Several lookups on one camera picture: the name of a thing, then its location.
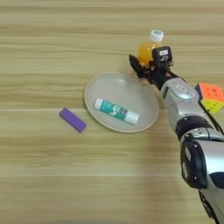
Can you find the purple rectangular eraser block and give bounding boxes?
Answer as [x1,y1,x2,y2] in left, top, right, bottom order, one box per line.
[59,108,88,134]

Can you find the colourful puzzle cube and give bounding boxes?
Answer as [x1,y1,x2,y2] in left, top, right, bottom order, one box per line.
[194,82,224,115]

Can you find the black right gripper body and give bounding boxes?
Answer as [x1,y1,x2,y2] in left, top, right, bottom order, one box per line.
[139,64,186,92]

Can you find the beige round plate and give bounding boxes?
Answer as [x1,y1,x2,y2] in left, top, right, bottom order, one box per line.
[83,72,160,134]

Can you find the green white glue stick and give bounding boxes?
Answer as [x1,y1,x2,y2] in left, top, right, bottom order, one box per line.
[94,97,140,126]

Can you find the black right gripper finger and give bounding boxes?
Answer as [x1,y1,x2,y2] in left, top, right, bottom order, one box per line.
[129,53,146,79]

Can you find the orange juice bottle white cap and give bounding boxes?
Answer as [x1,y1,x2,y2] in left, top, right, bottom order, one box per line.
[137,29,165,68]

